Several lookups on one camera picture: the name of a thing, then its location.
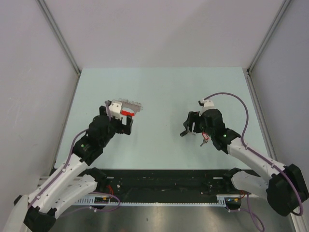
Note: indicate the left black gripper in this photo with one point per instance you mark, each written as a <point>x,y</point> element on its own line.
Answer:
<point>123,128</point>

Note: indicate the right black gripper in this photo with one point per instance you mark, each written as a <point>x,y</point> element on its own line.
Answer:
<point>193,117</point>

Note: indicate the key with red tag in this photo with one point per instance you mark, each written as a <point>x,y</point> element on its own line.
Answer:
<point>205,139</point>

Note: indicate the silver red keyring holder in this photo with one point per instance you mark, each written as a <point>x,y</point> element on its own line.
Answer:
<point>130,108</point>

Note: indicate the key with black tag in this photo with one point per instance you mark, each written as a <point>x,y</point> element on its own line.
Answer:
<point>184,133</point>

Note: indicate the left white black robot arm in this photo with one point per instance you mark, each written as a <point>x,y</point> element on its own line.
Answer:
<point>74,179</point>

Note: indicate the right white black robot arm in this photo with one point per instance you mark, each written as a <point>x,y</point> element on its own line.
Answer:
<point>283,186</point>

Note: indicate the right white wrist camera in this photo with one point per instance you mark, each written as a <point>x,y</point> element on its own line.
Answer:
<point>206,105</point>

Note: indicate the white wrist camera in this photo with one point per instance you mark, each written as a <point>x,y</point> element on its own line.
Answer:
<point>114,109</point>
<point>206,105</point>

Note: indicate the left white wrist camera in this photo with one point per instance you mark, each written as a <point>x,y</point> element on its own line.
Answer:
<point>114,109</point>

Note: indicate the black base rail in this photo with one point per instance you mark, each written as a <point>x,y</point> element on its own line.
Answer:
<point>167,186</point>

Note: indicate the white slotted cable duct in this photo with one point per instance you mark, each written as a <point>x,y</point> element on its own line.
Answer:
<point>220,201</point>

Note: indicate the right aluminium frame post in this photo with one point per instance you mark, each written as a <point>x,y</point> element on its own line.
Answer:
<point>269,34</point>

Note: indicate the aluminium frame post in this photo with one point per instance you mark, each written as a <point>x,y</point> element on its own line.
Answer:
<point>43,6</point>
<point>269,34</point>

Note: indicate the left aluminium frame post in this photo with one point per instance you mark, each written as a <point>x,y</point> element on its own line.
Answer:
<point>43,6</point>

